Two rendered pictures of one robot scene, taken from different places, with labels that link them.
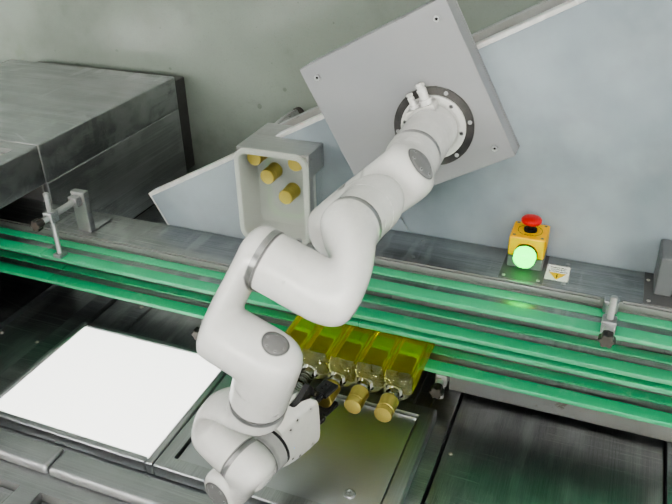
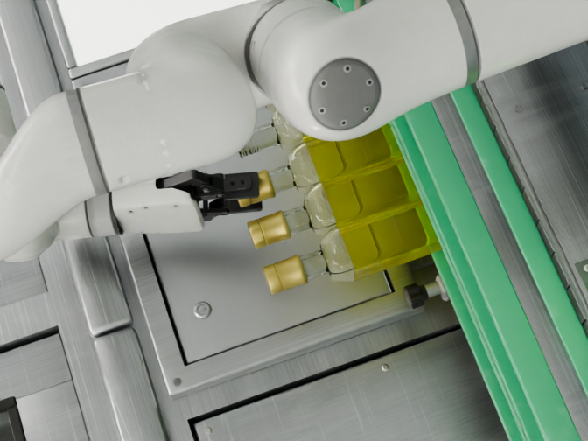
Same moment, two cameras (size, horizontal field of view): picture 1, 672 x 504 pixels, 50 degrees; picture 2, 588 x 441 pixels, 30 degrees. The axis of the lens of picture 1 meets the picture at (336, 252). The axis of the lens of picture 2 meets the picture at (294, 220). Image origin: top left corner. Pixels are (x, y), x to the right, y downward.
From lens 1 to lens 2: 0.94 m
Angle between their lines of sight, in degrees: 50
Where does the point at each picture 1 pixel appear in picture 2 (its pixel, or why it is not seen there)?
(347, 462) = (247, 270)
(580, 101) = not seen: outside the picture
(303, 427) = (159, 215)
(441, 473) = (342, 379)
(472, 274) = (549, 222)
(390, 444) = (317, 295)
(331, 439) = not seen: hidden behind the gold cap
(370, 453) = not seen: hidden behind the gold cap
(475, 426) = (462, 365)
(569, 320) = (562, 430)
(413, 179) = (297, 116)
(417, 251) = (542, 102)
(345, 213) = (24, 144)
